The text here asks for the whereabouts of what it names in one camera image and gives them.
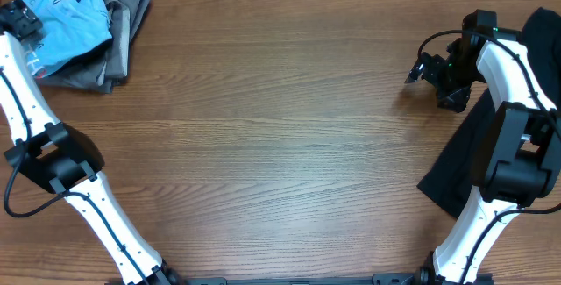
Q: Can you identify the light blue t-shirt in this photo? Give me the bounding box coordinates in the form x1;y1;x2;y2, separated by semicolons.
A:
22;0;112;78

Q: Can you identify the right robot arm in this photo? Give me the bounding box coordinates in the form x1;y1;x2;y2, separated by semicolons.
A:
407;8;560;284

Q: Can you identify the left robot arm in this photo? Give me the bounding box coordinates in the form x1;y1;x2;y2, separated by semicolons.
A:
1;0;183;284

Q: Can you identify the black folded shirt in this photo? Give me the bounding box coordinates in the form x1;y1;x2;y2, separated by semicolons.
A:
60;39;113;71

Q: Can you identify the grey folded shirt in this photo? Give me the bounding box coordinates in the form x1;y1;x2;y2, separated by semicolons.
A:
39;0;151;94

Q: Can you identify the black garment on right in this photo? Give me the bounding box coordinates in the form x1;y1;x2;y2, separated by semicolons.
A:
417;7;560;218

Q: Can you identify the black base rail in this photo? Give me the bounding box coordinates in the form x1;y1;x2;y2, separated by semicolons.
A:
140;272;450;285

